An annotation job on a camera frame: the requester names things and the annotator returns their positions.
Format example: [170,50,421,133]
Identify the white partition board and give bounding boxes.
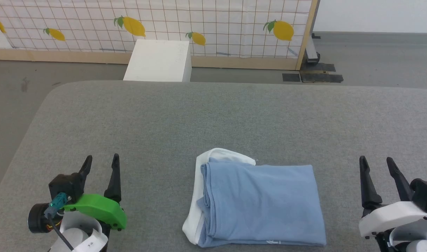
[313,0,427,34]

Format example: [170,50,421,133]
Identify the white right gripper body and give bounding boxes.
[358,201,427,239]

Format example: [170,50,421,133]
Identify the white box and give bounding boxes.
[123,39,192,83]

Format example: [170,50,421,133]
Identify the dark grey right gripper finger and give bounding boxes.
[359,156,383,211]
[386,157,415,202]

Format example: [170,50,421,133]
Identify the black cable teal plug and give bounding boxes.
[45,192,76,252]

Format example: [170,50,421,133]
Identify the grey metal panel stand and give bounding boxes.
[304,32,321,65]

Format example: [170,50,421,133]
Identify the light blue white polo shirt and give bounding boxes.
[182,148,327,249]

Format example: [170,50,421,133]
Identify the lemon print grid panel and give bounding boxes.
[0,0,320,71]

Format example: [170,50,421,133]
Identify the large black floor mat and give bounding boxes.
[300,63,344,84]

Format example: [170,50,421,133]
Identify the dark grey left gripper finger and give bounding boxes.
[104,153,122,204]
[78,155,93,187]

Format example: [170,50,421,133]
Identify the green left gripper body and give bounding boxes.
[63,194,127,232]

